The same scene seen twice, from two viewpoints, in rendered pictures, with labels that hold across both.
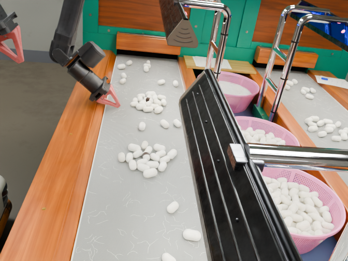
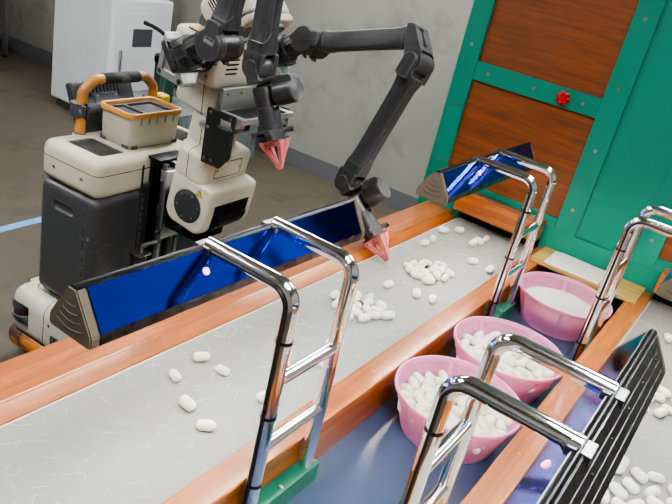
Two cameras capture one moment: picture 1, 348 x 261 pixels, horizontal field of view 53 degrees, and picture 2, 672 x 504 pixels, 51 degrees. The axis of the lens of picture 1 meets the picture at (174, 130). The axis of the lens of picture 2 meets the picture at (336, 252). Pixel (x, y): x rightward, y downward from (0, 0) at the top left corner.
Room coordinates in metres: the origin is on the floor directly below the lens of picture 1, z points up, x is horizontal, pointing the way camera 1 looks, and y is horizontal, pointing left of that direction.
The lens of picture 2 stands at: (-0.46, -0.79, 1.55)
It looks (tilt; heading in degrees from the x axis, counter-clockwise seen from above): 24 degrees down; 38
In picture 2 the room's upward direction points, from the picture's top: 13 degrees clockwise
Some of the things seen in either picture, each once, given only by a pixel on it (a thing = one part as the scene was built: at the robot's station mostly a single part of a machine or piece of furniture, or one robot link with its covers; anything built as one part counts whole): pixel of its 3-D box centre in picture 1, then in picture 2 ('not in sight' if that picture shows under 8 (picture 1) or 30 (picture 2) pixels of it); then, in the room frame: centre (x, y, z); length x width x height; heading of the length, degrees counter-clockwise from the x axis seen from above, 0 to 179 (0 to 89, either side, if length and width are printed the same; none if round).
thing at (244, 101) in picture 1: (226, 92); (559, 308); (1.39, -0.20, 0.72); 0.27 x 0.27 x 0.10
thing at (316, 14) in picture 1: (297, 73); (640, 302); (1.25, -0.42, 0.90); 0.20 x 0.19 x 0.45; 8
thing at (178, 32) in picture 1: (174, 8); (486, 167); (1.19, 0.05, 1.08); 0.62 x 0.08 x 0.07; 8
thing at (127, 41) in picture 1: (148, 43); (498, 213); (1.61, 0.18, 0.83); 0.30 x 0.06 x 0.07; 98
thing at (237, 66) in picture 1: (218, 64); (586, 273); (1.61, -0.17, 0.77); 0.33 x 0.15 x 0.01; 98
